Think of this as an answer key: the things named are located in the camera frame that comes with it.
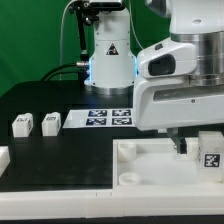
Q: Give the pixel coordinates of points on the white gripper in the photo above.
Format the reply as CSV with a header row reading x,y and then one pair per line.
x,y
180,84

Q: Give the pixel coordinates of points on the white square tabletop part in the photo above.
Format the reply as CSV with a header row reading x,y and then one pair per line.
x,y
153,166

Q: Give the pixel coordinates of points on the white marker sheet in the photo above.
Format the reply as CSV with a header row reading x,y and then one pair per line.
x,y
91,118

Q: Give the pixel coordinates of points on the white front wall rail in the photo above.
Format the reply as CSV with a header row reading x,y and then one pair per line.
x,y
129,202

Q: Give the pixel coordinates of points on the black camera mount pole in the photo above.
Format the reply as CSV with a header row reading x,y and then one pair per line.
x,y
85,17

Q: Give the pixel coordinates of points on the white left wall piece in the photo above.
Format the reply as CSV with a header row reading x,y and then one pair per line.
x,y
4,159

